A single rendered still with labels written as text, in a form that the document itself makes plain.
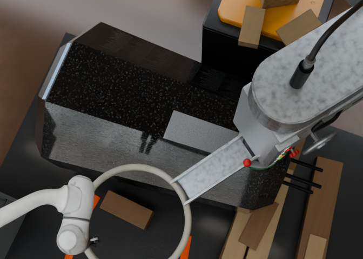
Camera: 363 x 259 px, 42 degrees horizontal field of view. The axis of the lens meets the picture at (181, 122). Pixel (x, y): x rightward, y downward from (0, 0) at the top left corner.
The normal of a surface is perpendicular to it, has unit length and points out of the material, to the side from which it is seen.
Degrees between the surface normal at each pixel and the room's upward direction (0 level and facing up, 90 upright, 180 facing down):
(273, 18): 0
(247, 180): 45
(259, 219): 0
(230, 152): 16
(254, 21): 0
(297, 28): 11
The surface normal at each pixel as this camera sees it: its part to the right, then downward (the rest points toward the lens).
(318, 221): -0.03, -0.25
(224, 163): -0.26, -0.11
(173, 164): -0.24, 0.47
